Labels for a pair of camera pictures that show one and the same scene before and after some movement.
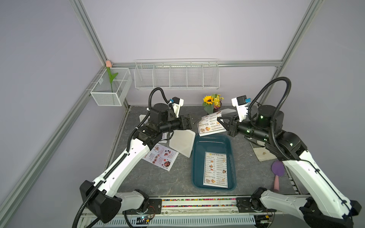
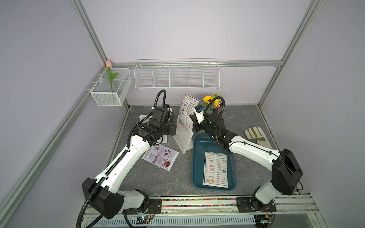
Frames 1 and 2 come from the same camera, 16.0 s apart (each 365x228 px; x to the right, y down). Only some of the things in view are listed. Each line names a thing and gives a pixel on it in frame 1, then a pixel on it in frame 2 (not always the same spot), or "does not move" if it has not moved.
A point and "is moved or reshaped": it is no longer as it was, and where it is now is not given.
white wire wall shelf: (178, 74) does not move
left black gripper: (183, 127) → (173, 130)
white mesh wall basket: (101, 92) does not move
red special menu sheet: (161, 156) does not move
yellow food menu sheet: (216, 169) does not move
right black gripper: (233, 127) → (196, 123)
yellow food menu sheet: (209, 125) is moved or reshaped
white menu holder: (142, 117) does not move
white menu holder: (182, 141) is moved or reshaped
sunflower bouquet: (211, 102) does not move
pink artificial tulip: (109, 64) does not move
